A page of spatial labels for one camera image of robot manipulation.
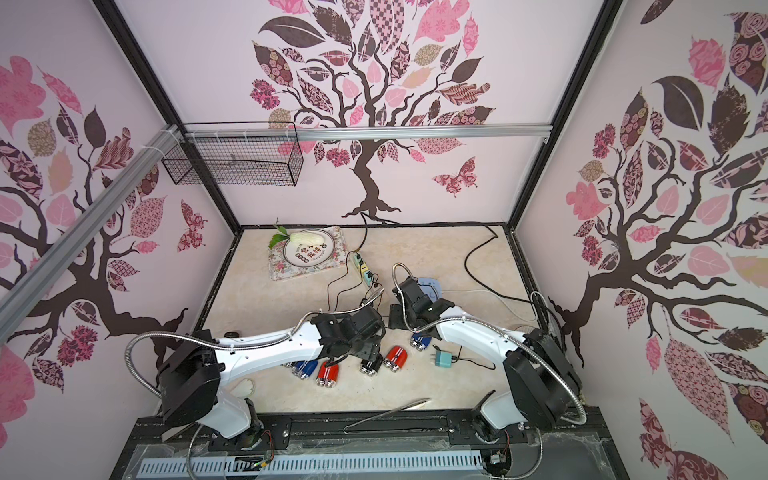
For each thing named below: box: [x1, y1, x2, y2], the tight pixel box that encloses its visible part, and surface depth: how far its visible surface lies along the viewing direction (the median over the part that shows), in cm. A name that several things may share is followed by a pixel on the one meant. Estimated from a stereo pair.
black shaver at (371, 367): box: [360, 352, 383, 376], surface depth 83 cm
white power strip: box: [353, 251, 381, 289], surface depth 97 cm
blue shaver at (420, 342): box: [410, 333, 433, 352], surface depth 88 cm
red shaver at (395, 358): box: [384, 345, 408, 372], surface depth 85 cm
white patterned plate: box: [283, 230, 335, 268], surface depth 112 cm
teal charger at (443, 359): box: [435, 350, 453, 368], surface depth 85 cm
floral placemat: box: [268, 226, 348, 281], surface depth 109 cm
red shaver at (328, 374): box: [317, 361, 339, 388], surface depth 81 cm
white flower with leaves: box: [269, 217, 325, 249], surface depth 114 cm
